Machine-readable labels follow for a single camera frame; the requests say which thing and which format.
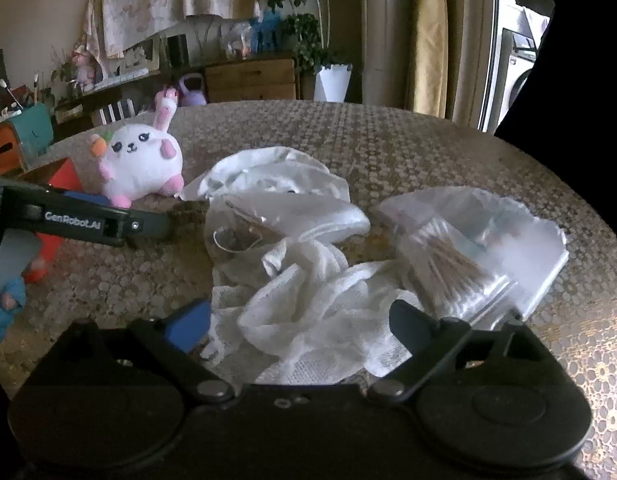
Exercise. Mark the red storage box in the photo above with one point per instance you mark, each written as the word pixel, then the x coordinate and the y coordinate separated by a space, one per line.
pixel 61 177

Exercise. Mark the white plant pot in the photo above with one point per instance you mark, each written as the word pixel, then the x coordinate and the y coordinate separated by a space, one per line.
pixel 332 82

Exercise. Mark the blue flat item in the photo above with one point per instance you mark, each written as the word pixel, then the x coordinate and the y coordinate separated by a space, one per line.
pixel 88 198

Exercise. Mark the bag of cotton swabs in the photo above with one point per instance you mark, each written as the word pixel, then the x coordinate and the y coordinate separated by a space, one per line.
pixel 453 265

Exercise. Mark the white photo frame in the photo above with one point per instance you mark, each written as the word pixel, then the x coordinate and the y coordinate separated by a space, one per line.
pixel 138 57

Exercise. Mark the wooden media cabinet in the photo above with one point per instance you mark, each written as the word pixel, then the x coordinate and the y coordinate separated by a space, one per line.
pixel 248 80

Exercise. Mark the yellow curtain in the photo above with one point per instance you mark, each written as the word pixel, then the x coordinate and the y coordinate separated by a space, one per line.
pixel 429 35

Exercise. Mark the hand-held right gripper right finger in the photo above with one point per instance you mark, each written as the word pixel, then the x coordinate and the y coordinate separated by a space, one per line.
pixel 408 325

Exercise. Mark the blue bottles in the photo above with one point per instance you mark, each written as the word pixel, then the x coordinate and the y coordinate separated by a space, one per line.
pixel 268 32

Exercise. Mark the small blue doll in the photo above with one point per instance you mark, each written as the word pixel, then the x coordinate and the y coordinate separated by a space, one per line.
pixel 8 305

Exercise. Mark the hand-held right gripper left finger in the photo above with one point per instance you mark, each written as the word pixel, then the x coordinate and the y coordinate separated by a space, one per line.
pixel 191 327

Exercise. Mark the grey standing air conditioner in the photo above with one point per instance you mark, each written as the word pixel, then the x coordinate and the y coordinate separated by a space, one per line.
pixel 386 30

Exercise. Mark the green indoor plant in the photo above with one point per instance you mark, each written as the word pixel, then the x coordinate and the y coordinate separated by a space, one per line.
pixel 303 35

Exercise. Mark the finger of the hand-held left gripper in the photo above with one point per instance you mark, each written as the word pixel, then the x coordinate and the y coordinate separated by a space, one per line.
pixel 148 226

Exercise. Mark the clear plastic bag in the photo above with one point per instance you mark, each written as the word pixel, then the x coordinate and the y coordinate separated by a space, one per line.
pixel 288 220

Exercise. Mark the black speaker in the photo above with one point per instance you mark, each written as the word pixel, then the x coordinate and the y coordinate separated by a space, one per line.
pixel 177 50

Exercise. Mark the orange tissue box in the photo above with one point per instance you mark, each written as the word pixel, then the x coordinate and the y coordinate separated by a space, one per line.
pixel 3 147

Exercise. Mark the purple kettlebell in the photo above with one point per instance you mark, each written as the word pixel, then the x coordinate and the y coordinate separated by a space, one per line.
pixel 193 91

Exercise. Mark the white mesh cloth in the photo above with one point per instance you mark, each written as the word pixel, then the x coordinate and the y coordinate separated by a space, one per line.
pixel 298 310

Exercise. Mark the pink doll figure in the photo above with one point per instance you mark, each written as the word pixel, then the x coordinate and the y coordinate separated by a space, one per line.
pixel 83 67

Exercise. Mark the teal storage box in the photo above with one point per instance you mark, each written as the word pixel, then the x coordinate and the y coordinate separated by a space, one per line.
pixel 33 130

